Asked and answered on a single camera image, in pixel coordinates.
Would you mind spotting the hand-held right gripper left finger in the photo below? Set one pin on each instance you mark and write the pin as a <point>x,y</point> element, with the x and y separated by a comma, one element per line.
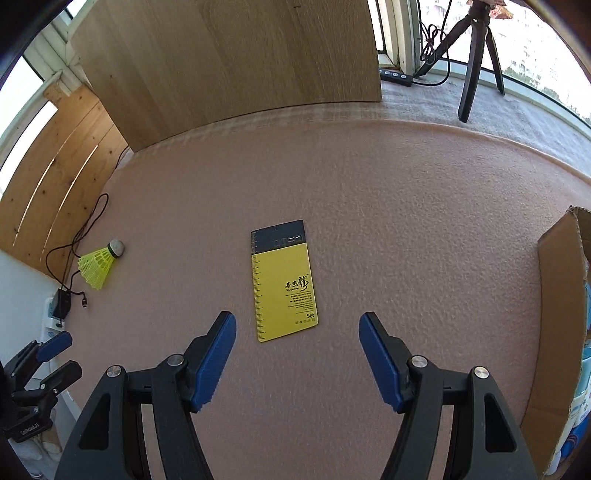
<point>214,364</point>

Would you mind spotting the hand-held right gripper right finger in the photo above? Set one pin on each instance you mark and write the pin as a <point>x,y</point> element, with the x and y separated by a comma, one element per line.
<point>381,364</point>

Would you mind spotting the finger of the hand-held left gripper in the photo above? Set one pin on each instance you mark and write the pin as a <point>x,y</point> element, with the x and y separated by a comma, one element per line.
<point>53,346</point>
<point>57,377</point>

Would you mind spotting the yellow and black card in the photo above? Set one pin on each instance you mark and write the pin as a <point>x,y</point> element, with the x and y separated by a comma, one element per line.
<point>284,286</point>

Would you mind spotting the cardboard box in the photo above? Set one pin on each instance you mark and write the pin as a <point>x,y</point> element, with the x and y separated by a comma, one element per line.
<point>554,323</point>

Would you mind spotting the white sunscreen bottle blue cap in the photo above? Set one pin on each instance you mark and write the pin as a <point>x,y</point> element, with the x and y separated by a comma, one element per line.
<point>577,410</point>

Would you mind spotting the white power strip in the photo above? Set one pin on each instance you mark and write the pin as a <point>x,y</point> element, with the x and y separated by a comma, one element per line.
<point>48,325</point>

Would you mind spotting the black plug-in charger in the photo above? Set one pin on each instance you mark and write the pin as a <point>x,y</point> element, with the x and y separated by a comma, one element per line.
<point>61,303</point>

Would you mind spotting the yellow shuttlecock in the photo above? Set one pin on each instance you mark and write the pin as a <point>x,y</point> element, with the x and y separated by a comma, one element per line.
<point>97,267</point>

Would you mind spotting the wooden slat panel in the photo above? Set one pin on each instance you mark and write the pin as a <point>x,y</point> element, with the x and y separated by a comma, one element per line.
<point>55,175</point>

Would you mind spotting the large wooden board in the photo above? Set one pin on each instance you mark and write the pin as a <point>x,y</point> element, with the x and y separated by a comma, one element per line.
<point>231,60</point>

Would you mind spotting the black tripod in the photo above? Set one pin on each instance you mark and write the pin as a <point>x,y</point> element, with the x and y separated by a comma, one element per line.
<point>473,60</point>

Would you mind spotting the crumpled brown tape wad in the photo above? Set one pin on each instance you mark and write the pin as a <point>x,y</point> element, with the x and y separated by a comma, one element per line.
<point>501,11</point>

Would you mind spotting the white window frame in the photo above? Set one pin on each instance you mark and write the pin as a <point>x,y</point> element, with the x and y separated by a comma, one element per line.
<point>397,27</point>

